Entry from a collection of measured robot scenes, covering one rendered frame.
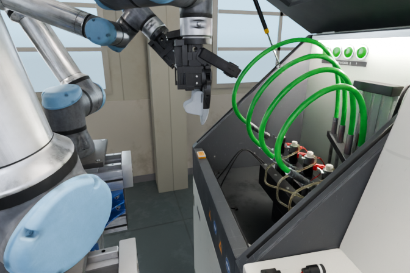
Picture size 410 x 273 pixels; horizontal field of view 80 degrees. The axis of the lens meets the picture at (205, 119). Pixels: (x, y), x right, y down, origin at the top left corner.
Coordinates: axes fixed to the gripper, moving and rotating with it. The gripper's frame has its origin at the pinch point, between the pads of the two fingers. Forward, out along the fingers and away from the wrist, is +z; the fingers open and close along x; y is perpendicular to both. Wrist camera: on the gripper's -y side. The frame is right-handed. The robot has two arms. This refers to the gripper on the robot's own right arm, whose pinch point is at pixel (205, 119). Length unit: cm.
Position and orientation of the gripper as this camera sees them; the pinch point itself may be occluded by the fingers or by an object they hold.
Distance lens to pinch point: 63.4
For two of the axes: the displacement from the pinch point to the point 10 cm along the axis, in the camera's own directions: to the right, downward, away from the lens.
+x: 1.9, 2.8, -9.4
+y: -9.8, 0.5, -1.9
